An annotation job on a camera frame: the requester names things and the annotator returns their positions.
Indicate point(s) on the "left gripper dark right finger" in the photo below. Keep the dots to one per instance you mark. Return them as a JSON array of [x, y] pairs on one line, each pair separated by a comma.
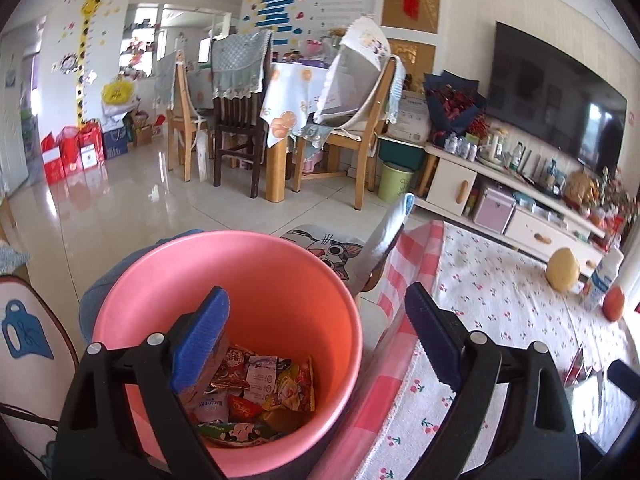
[[435, 334]]

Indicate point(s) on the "cat print floor mat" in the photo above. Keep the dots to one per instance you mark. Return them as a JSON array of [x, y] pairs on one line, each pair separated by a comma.
[[332, 248]]

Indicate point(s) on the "white TV cabinet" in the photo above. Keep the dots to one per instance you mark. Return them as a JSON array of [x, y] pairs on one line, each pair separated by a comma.
[[539, 226]]

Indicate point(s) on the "gold square snack packet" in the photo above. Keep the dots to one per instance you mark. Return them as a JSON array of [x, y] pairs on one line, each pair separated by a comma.
[[232, 370]]

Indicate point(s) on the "yellow pear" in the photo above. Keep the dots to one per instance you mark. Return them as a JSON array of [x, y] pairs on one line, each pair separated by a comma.
[[562, 271]]

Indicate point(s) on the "green waste bin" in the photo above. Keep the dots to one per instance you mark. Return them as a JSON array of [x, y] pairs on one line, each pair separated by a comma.
[[395, 181]]

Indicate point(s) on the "dining table with cloth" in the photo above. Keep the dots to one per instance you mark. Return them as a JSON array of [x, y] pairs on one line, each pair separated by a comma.
[[292, 95]]

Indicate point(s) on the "cardboard box white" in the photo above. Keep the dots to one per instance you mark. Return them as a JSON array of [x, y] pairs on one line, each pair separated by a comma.
[[413, 123]]

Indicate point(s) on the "pink storage box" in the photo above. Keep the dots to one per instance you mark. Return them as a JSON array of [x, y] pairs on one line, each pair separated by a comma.
[[494, 208]]

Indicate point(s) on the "black television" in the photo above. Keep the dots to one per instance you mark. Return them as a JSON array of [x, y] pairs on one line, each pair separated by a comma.
[[548, 94]]

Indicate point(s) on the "pink plastic bucket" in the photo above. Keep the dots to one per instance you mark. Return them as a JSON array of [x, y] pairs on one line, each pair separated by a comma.
[[284, 302]]

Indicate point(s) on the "red apple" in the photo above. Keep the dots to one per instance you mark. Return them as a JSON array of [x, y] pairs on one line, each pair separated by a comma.
[[613, 304]]

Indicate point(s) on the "dark flower bouquet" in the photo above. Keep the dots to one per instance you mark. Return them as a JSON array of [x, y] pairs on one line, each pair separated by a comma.
[[456, 107]]

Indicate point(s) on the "light wooden chair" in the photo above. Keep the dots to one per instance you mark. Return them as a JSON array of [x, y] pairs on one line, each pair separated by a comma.
[[187, 128]]

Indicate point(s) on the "red small snack packet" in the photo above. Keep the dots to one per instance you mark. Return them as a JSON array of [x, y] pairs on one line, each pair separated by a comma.
[[580, 368]]

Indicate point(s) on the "giraffe height wall sticker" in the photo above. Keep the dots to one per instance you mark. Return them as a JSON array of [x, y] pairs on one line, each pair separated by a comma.
[[88, 12]]

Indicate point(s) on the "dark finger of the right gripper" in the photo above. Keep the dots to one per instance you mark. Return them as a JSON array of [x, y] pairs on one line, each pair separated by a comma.
[[625, 378]]

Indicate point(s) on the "yellow snack wrapper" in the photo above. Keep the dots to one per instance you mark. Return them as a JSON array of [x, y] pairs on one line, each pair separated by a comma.
[[294, 388]]

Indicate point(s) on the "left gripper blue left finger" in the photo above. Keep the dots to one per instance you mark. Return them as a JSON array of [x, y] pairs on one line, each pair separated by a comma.
[[201, 345]]

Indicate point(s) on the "red gift bag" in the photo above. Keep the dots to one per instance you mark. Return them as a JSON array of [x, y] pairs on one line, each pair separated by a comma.
[[72, 151]]

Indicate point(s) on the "white milk bottle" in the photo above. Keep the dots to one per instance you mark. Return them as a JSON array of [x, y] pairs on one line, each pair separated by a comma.
[[601, 279]]

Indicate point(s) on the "dark wooden chair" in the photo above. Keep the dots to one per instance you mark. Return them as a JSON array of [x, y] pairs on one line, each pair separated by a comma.
[[240, 73]]

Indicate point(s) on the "wooden chair with cover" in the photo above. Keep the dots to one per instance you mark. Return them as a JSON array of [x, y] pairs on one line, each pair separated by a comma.
[[360, 96]]

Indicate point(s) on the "cherry print tablecloth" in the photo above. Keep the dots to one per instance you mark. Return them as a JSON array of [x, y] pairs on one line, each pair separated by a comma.
[[400, 406]]

